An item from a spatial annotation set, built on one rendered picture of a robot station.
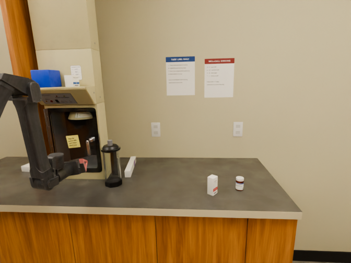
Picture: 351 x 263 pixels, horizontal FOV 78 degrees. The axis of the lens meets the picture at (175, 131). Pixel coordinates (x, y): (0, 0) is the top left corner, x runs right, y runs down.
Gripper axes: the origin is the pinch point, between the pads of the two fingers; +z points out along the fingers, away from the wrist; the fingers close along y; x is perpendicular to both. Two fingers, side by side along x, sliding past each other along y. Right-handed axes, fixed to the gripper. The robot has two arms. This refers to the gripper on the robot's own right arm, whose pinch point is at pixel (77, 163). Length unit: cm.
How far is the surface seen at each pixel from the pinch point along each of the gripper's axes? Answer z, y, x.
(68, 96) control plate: 10.5, 2.0, -34.7
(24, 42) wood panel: 16, 21, -68
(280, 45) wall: 59, -129, -45
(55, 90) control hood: 6.6, 5.5, -39.0
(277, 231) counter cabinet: -5, -93, 48
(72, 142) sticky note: 18.3, 11.2, -9.0
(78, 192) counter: 4.6, 7.1, 17.3
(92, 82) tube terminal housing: 17.6, -9.9, -40.4
